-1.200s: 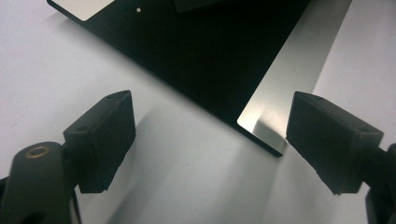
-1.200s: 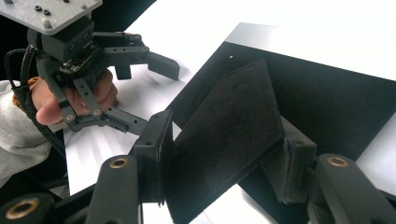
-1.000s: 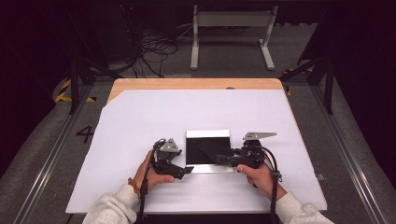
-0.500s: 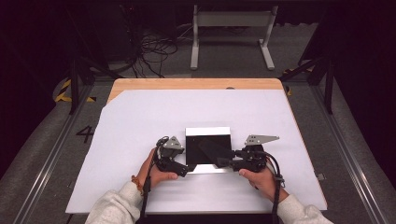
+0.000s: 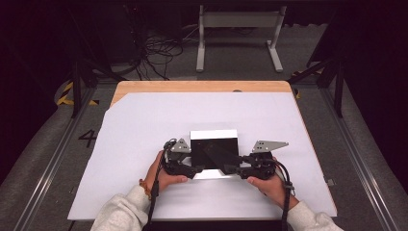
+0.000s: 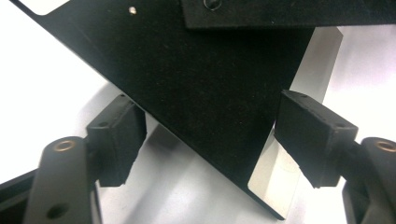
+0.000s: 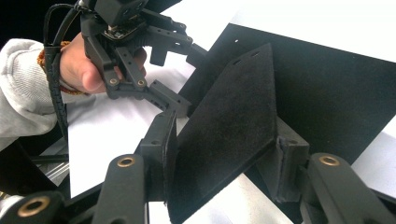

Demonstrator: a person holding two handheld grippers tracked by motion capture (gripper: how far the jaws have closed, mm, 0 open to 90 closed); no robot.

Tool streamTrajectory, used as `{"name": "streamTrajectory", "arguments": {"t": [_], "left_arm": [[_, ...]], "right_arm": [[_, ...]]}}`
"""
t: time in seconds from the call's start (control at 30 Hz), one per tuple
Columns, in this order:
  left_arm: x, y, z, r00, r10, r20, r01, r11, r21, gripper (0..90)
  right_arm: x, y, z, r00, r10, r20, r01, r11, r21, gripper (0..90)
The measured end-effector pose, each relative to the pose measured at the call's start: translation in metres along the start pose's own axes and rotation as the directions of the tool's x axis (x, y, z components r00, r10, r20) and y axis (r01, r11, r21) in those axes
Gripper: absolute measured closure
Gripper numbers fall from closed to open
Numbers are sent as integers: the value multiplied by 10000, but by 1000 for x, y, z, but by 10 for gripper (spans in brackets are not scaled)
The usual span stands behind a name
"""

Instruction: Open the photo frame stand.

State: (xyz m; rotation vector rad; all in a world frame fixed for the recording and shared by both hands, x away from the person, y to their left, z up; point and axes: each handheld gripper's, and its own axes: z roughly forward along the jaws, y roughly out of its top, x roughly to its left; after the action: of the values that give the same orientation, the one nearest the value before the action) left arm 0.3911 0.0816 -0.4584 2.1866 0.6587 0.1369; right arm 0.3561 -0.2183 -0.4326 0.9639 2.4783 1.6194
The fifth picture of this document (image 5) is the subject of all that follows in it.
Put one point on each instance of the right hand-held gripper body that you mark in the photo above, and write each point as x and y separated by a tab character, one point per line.
261	163

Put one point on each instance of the grey metal floor rail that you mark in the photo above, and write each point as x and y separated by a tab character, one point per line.
48	170
359	166

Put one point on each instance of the small grey bracket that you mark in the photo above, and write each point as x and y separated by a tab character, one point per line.
330	182

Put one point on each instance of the white paper sheet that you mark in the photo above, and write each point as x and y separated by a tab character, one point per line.
160	112

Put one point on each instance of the wooden table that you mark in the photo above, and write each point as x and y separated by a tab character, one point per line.
192	86

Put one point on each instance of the person's left hand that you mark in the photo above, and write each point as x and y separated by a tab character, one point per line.
163	181

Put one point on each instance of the black metal stand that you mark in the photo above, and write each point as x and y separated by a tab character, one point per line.
77	86
338	93

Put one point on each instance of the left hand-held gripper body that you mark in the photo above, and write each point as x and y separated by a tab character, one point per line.
178	160

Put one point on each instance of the person's right hand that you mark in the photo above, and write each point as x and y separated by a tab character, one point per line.
274	189

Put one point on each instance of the white metal desk frame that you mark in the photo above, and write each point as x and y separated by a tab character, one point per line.
239	20

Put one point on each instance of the yellow and black floor tape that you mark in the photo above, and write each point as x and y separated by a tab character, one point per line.
65	96
297	94

